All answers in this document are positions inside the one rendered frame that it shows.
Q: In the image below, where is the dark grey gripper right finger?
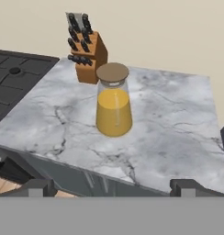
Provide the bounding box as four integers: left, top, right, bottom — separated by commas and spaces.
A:
169, 178, 224, 197

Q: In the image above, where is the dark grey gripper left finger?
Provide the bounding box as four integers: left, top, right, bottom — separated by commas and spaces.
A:
0, 178, 59, 197

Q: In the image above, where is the glass pitcher with orange juice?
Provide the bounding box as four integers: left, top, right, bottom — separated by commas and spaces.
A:
95, 62, 133, 138

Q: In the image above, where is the black hob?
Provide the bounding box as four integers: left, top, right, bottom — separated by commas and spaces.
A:
0, 49, 61, 128

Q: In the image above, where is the wooden knife block with knives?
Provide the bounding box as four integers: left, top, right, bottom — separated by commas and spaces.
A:
65, 12, 109, 85

